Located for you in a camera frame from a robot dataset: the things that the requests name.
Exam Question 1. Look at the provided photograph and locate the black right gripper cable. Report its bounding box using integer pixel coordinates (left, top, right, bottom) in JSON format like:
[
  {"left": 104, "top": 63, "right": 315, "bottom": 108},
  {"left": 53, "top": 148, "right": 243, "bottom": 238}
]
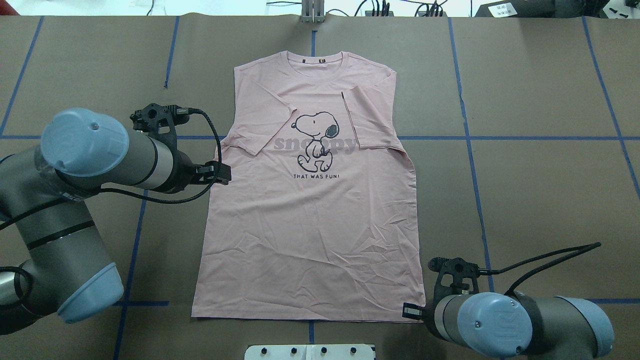
[{"left": 477, "top": 242, "right": 602, "bottom": 297}]

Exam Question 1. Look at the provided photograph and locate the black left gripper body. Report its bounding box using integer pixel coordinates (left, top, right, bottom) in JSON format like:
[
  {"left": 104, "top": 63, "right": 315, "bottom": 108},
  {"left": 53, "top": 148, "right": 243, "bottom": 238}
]
[{"left": 130, "top": 103, "right": 211, "bottom": 194}]

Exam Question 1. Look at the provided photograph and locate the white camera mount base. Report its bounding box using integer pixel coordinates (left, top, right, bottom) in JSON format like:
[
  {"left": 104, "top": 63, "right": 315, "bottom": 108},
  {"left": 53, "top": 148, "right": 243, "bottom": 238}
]
[{"left": 244, "top": 343, "right": 377, "bottom": 360}]

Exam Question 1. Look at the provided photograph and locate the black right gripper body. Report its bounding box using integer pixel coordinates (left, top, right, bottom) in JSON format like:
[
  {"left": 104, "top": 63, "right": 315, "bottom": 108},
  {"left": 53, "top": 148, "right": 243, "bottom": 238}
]
[{"left": 425, "top": 257, "right": 482, "bottom": 311}]

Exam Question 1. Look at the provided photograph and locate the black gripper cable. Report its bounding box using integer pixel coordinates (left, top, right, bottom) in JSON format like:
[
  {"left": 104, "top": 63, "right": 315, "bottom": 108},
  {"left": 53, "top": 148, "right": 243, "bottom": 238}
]
[
  {"left": 477, "top": 242, "right": 602, "bottom": 297},
  {"left": 0, "top": 108, "right": 224, "bottom": 231}
]

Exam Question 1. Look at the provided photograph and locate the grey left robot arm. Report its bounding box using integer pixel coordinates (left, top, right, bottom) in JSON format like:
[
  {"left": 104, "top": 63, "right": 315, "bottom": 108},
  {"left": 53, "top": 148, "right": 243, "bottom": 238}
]
[{"left": 1, "top": 103, "right": 232, "bottom": 336}]

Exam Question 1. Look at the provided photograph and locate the pink Snoopy t-shirt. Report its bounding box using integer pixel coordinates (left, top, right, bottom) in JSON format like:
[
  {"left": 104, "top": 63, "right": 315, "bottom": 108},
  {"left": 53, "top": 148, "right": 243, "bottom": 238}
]
[{"left": 190, "top": 51, "right": 426, "bottom": 322}]

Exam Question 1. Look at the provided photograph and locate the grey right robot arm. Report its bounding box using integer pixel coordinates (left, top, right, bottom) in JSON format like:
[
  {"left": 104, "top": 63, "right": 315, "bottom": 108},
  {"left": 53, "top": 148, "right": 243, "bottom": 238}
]
[{"left": 402, "top": 257, "right": 615, "bottom": 360}]

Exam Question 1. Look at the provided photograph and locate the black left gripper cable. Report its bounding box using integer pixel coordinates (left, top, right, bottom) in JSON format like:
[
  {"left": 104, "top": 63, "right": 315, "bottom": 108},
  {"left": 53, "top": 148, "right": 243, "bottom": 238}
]
[{"left": 0, "top": 108, "right": 224, "bottom": 231}]

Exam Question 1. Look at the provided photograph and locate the aluminium frame post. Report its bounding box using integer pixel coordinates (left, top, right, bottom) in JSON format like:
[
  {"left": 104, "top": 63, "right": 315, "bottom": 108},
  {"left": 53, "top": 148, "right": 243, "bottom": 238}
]
[{"left": 300, "top": 0, "right": 326, "bottom": 24}]

